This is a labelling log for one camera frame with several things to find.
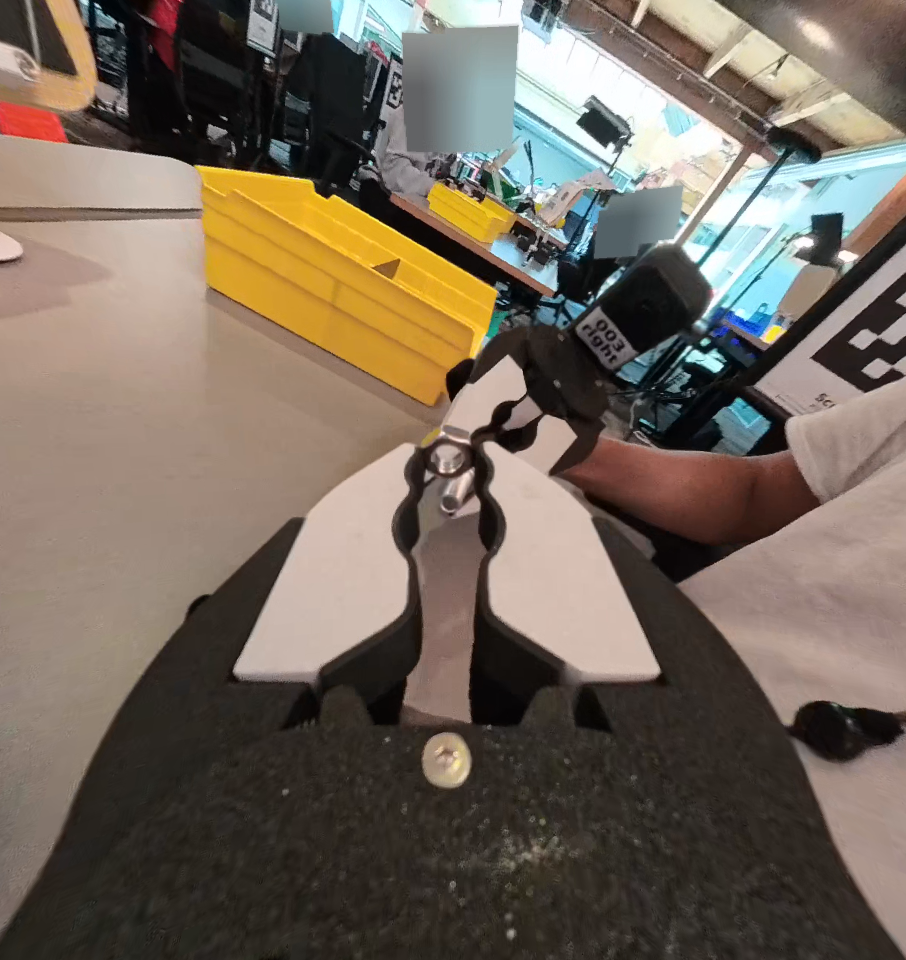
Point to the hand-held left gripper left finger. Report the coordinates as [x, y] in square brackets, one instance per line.
[333, 592]

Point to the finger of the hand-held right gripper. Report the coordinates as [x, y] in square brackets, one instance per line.
[490, 390]
[554, 442]

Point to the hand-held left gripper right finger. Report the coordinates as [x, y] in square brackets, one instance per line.
[565, 592]

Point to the silver hex nut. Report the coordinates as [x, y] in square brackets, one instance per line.
[447, 459]

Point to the silver bolt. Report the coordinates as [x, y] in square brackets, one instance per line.
[459, 499]

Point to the yellow plastic bin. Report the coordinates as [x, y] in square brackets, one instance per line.
[468, 214]
[310, 285]

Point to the person's right forearm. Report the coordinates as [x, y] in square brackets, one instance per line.
[685, 487]

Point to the grey desk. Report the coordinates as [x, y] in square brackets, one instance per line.
[123, 450]

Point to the wooden background table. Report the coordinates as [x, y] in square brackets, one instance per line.
[513, 262]

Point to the black studio light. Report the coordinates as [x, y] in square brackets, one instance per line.
[603, 120]
[827, 236]

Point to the black light stand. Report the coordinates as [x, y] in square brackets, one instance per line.
[790, 142]

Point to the framed marker poster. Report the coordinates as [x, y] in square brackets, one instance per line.
[895, 315]

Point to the person's white shirt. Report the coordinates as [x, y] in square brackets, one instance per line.
[835, 600]

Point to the small marker sign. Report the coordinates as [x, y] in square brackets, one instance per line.
[393, 94]
[264, 22]

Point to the orange traffic cone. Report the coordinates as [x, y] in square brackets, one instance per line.
[29, 124]

